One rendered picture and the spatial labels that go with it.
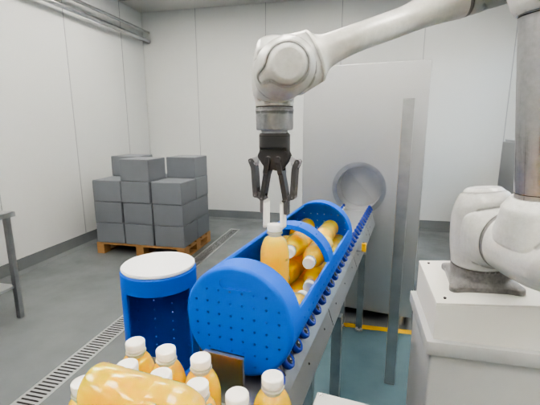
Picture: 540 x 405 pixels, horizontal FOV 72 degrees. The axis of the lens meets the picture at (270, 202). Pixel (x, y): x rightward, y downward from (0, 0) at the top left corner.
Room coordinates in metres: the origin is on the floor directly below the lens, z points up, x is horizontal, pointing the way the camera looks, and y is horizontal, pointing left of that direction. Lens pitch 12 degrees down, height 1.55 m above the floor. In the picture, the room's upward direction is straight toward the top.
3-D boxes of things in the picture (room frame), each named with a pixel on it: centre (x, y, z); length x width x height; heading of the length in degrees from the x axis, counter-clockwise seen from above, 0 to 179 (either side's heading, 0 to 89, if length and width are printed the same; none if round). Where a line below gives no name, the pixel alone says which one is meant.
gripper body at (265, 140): (0.90, -0.01, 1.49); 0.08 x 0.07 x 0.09; 69
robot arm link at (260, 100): (0.89, -0.01, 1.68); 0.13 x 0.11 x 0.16; 5
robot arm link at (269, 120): (0.90, -0.01, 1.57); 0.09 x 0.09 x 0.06
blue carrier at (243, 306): (1.22, -0.08, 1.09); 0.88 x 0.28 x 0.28; 159
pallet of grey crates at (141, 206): (4.70, 1.51, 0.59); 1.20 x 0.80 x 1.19; 77
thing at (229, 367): (0.75, 0.10, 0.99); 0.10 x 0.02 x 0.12; 69
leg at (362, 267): (2.62, -0.69, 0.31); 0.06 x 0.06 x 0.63; 69
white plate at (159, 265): (1.36, 0.43, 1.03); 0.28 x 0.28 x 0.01
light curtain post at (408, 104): (2.03, -0.74, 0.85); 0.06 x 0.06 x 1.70; 69
